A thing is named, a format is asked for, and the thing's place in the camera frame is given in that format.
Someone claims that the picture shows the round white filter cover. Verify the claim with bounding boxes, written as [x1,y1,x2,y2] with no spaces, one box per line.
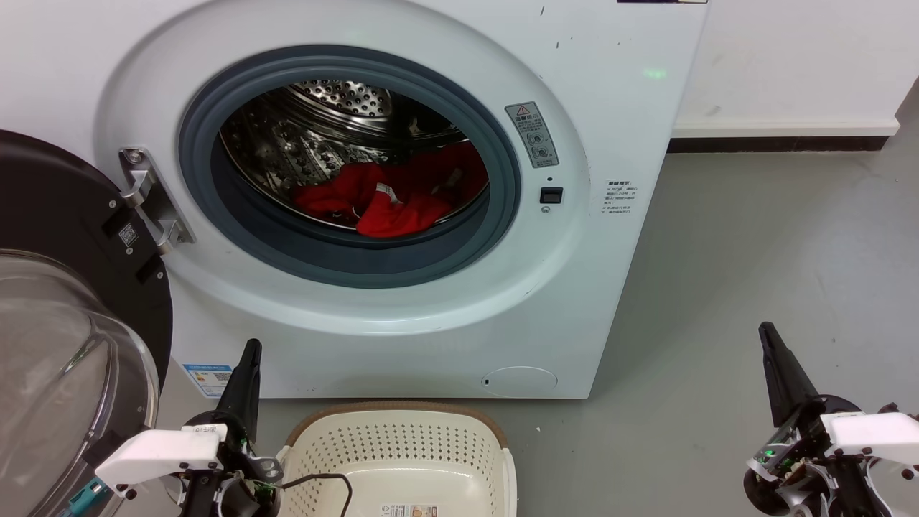
[481,366,559,398]

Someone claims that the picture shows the small printed text label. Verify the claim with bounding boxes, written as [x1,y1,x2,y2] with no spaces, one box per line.
[602,180,637,218]

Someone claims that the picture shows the grey warning sticker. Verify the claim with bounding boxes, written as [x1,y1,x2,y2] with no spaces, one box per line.
[505,101,559,169]

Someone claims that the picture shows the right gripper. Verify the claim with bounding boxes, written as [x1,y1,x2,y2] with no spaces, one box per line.
[742,322,895,517]

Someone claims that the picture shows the black washer door with glass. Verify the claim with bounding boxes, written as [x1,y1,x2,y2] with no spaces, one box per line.
[0,129,174,517]

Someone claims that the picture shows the grey rubber door gasket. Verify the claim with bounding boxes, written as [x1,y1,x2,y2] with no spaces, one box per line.
[178,45,522,289]

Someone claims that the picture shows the white front-load washing machine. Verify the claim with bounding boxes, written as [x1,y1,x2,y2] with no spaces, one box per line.
[0,0,710,400]

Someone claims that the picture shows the blue energy label sticker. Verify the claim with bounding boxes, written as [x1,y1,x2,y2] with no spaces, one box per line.
[182,363,234,399]

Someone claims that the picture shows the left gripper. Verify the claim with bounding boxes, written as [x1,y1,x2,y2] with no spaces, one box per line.
[178,339,284,517]

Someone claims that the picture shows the red garment with white trim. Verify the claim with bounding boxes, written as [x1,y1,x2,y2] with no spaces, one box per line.
[293,141,490,239]

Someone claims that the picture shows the white and black baseboard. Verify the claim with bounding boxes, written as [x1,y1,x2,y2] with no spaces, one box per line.
[668,118,900,154]

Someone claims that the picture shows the cream perforated laundry basket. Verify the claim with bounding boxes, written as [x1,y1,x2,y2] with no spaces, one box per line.
[275,402,518,517]

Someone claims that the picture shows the stainless steel washing machine drum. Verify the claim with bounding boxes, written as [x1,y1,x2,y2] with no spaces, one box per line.
[219,79,490,232]

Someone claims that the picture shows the silver metal door hinge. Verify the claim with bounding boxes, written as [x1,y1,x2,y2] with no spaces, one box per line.
[118,147,196,256]

